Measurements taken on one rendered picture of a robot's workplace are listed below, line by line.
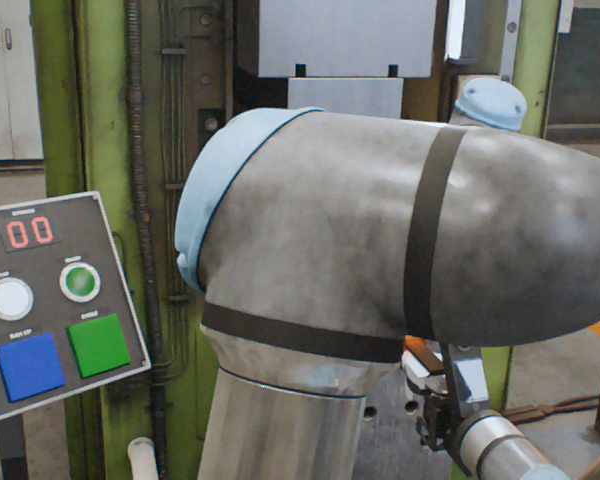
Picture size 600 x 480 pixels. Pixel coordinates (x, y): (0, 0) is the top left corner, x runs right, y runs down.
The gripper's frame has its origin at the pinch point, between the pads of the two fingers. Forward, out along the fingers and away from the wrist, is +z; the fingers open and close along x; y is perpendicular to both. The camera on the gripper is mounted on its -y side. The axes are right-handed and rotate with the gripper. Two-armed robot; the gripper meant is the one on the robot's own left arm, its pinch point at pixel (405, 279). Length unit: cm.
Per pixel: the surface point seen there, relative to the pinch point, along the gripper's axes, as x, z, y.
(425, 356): -0.3, 2.7, 11.7
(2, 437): -59, 29, 2
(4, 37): -97, 267, -477
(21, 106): -89, 314, -451
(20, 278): -54, 3, -8
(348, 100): -1.9, -9.3, -30.8
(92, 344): -44.8, 10.0, -1.0
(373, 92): 2.5, -10.4, -31.4
